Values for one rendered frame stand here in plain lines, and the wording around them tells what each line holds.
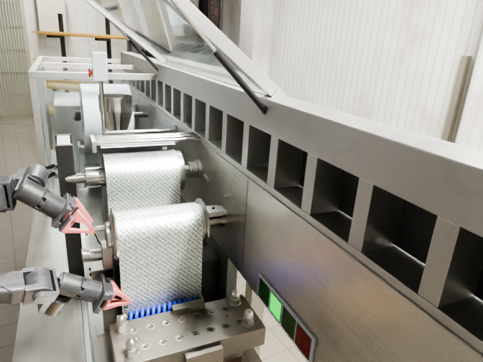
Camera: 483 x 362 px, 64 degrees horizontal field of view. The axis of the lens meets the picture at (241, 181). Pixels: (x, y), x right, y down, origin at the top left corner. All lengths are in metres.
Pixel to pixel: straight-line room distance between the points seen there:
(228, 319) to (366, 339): 0.53
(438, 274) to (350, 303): 0.20
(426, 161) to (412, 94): 2.78
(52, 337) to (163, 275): 0.40
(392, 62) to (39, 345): 3.04
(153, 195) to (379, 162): 0.86
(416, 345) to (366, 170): 0.26
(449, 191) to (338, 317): 0.34
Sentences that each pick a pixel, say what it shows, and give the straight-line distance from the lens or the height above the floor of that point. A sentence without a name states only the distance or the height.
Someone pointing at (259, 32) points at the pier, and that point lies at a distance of 4.64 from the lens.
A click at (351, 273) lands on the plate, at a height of 1.41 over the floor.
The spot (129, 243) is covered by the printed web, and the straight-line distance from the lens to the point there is 1.09.
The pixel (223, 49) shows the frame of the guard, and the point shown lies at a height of 1.76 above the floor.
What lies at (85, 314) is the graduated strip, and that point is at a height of 0.90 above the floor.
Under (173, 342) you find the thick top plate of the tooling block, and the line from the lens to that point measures 1.10.
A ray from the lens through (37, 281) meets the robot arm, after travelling 1.07.
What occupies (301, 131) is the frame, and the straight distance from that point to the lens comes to 0.78.
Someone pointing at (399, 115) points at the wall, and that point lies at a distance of 3.40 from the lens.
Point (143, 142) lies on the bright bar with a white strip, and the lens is 1.31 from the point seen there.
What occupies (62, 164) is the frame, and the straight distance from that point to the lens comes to 1.34.
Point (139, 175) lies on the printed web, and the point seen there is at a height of 1.35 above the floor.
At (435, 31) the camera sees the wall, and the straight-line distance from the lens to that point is 3.28.
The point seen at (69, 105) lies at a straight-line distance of 2.01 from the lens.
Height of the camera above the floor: 1.77
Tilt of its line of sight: 20 degrees down
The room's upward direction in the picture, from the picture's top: 4 degrees clockwise
